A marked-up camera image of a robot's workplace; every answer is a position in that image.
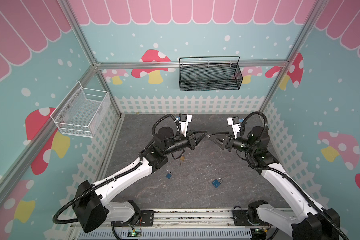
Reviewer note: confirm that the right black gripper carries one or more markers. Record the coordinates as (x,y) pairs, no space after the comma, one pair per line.
(225,142)

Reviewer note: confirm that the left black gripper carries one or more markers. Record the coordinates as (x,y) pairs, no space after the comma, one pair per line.
(193,132)

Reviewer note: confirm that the large blue padlock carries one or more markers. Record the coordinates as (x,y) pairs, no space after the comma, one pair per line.
(217,182)

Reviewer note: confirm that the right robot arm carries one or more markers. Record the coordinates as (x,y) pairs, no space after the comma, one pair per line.
(325,224)

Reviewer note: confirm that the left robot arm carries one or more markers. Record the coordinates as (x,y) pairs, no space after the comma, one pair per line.
(93,203)

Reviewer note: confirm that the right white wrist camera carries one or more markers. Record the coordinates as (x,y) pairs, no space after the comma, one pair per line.
(236,124)

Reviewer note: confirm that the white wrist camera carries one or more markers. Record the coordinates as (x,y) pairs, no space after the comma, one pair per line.
(236,124)
(184,120)

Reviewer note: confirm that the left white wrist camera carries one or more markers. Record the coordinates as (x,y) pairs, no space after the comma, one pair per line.
(184,120)

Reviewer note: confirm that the black mesh wall basket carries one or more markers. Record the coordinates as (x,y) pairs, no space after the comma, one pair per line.
(215,73)

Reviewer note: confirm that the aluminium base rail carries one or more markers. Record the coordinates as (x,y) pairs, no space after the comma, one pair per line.
(192,217)

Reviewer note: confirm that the white vented cable duct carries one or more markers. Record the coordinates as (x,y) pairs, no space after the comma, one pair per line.
(187,234)

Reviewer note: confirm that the white mesh wall basket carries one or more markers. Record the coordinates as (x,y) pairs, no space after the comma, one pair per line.
(81,112)

